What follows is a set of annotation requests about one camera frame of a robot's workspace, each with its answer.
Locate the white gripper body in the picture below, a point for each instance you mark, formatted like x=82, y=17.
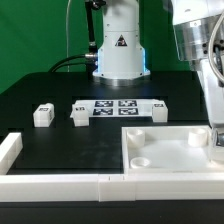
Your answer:
x=213, y=94

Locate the white square tabletop tray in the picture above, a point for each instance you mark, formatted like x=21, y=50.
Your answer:
x=170, y=149

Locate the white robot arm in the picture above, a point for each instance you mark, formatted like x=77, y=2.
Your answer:
x=130, y=37

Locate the white marker sheet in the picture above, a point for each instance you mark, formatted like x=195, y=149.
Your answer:
x=118, y=107

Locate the white U-shaped fence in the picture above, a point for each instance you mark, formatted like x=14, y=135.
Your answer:
x=93, y=187

